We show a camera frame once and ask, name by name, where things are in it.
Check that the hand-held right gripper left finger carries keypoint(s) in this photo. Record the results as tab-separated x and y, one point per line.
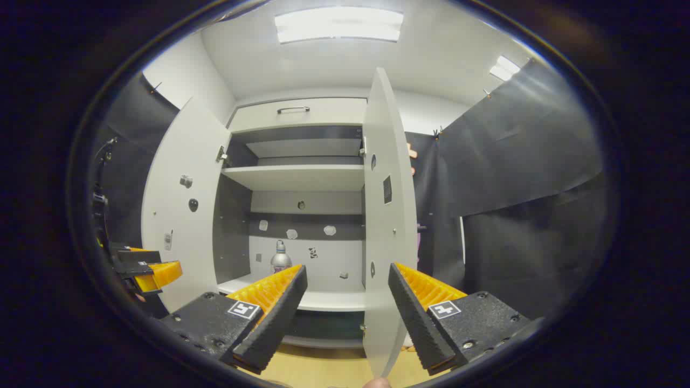
280	318

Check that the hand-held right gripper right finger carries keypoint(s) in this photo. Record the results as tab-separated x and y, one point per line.
415	318

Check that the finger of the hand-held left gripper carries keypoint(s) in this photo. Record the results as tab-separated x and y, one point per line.
137	256
161	274

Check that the grey cabinet door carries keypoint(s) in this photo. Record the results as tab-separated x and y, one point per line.
385	242
183	231

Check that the silver bottle with printed label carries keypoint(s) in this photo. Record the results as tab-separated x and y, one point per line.
281	261

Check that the grey cabinet shelf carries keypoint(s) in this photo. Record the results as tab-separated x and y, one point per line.
302	178
323	299
302	148

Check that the metal door hinge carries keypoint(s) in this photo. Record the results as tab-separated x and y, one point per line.
363	146
222	156

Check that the black backdrop cloth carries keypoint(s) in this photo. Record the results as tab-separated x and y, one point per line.
512	161

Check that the small ceiling light panel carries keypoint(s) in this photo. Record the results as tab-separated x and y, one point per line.
504	68

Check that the large ceiling light panel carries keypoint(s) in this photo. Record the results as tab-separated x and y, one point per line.
339	24

